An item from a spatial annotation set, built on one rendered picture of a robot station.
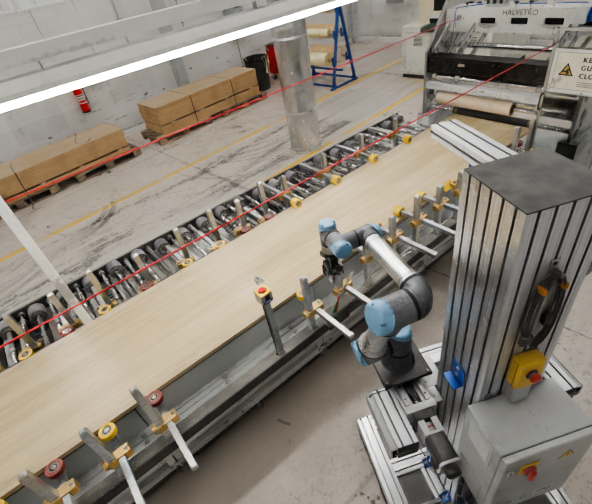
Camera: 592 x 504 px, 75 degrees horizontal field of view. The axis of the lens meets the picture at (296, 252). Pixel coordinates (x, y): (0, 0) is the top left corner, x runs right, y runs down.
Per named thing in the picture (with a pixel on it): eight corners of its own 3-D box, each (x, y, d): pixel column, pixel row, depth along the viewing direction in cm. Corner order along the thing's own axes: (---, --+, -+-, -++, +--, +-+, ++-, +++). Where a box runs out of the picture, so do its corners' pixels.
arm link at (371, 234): (452, 292, 122) (373, 213, 157) (422, 305, 120) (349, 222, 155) (448, 315, 129) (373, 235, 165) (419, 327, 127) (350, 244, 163)
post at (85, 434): (134, 476, 194) (86, 431, 164) (127, 481, 193) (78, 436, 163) (131, 471, 197) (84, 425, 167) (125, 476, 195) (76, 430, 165)
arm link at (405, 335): (417, 350, 166) (419, 330, 158) (390, 362, 164) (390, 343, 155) (402, 331, 176) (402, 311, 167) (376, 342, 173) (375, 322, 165)
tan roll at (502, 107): (574, 123, 332) (579, 109, 325) (568, 128, 327) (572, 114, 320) (433, 99, 428) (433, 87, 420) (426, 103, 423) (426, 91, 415)
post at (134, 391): (175, 438, 202) (137, 388, 172) (169, 443, 201) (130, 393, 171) (172, 433, 204) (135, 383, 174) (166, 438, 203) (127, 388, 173)
